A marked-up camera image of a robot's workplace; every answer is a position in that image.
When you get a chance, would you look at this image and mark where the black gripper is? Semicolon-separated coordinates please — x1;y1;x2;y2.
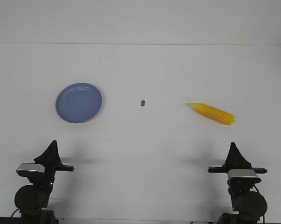
34;140;74;178
208;142;268;174

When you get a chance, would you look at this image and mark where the yellow corn cob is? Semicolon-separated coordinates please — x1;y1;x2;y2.
188;103;235;126

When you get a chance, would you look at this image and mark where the blue round plate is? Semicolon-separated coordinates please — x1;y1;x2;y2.
55;83;103;123

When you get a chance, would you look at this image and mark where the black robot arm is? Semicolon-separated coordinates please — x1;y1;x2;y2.
14;140;74;224
208;142;267;224

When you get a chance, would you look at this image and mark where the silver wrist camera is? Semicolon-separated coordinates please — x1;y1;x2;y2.
16;163;45;177
227;170;258;180

